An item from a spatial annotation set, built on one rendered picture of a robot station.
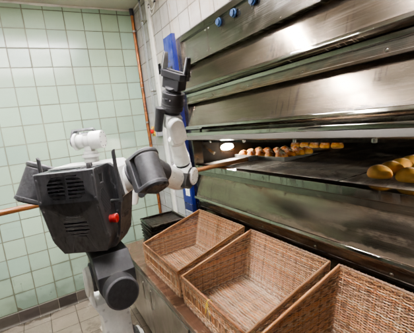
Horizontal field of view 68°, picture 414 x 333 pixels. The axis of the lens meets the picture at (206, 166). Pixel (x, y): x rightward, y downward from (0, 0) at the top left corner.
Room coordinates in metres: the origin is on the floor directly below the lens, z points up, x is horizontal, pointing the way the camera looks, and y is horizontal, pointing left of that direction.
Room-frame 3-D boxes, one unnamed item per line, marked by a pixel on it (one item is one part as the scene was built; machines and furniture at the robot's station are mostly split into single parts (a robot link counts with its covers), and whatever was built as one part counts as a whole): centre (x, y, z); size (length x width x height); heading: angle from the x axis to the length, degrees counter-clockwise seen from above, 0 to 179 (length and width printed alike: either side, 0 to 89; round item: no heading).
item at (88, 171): (1.08, 0.43, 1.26); 0.34 x 0.30 x 0.36; 85
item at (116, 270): (1.06, 0.39, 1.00); 0.28 x 0.13 x 0.18; 30
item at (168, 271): (1.86, 0.16, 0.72); 0.56 x 0.49 x 0.28; 30
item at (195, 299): (1.34, -0.14, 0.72); 0.56 x 0.49 x 0.28; 29
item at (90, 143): (1.14, 0.42, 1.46); 0.10 x 0.07 x 0.09; 85
